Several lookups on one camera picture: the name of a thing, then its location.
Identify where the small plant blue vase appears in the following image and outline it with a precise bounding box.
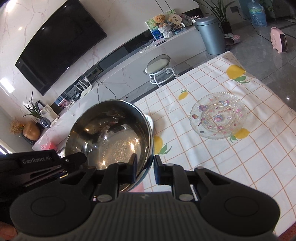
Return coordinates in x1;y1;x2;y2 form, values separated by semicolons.
24;92;51;128

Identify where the person's hand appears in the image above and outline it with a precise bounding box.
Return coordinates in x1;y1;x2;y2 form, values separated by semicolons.
0;222;17;240

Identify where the pink electric heater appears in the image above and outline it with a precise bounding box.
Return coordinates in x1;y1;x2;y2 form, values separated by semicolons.
270;27;287;54

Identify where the grey metal trash bin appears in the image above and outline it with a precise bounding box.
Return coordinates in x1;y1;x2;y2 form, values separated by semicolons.
195;16;226;55

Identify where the teddy bear in basket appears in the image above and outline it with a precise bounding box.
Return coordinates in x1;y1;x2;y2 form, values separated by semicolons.
153;15;174;39

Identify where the pink box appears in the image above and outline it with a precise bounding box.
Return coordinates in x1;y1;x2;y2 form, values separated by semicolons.
41;142;57;151

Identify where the blue water bottle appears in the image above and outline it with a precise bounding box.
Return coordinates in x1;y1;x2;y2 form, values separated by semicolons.
248;0;267;27

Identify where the white marble tv cabinet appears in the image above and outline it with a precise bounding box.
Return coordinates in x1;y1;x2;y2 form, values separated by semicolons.
32;27;206;151

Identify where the white round stool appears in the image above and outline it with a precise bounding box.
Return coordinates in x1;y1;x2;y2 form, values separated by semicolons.
144;54;179;88

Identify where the checked lemon tablecloth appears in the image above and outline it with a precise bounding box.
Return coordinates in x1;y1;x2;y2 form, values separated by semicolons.
135;52;295;235

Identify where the steel bowl orange outside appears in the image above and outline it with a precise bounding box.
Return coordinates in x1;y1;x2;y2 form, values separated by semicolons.
65;99;154;192

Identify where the white wifi router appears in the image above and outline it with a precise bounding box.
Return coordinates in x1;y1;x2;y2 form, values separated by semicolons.
74;75;92;98

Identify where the brown round vase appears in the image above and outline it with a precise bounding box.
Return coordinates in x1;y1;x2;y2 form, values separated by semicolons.
23;121;41;141

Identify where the black wall television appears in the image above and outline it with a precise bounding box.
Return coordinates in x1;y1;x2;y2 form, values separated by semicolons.
15;1;107;95

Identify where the clear glass patterned plate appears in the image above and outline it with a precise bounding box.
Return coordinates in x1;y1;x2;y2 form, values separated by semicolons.
189;92;247;140

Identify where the white floral ceramic plate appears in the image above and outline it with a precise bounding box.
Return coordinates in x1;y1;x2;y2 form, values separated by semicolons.
144;114;154;131

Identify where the green picture card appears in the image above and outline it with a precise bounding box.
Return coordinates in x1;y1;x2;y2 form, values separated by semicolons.
145;9;176;40

